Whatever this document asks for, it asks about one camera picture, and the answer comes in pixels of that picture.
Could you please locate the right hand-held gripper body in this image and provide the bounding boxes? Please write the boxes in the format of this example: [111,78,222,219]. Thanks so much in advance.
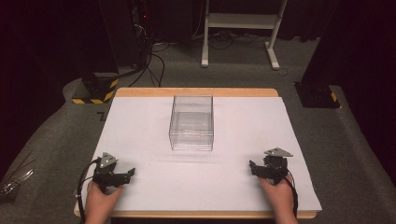
[261,147,294,185]

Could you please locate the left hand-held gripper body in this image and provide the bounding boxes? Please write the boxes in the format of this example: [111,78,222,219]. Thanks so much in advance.
[92,151,126,191]

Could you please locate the person's left hand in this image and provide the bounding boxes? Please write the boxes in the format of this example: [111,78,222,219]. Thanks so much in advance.
[84,179,124,218]

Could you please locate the person's right hand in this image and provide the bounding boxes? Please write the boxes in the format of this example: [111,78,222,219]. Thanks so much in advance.
[259,175,296,218]

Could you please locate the white paper sheet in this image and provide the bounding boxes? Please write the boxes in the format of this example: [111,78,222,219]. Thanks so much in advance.
[79,95,323,213]

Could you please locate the clear plastic box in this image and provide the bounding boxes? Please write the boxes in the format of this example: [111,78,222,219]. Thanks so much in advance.
[168,94,215,152]

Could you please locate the black yellow striped stand base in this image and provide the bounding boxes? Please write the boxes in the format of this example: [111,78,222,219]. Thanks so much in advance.
[71,72,120,105]

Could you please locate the wooden table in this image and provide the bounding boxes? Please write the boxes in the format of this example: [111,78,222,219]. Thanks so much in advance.
[73,87,318,220]

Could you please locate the black equipment column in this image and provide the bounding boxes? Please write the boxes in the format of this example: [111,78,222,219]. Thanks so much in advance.
[97,0,152,69]

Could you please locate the white metal stand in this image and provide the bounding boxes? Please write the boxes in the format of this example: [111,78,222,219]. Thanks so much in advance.
[201,0,290,71]

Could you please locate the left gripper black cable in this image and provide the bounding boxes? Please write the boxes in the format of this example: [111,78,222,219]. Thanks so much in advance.
[76,158,102,224]

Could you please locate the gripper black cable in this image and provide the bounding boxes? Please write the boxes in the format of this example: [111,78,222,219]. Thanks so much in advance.
[76,158,102,224]
[283,169,300,218]

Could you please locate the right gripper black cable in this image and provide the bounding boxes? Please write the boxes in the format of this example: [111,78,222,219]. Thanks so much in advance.
[283,169,300,218]

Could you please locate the black floor cables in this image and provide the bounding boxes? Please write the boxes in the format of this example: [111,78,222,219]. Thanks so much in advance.
[128,40,166,89]

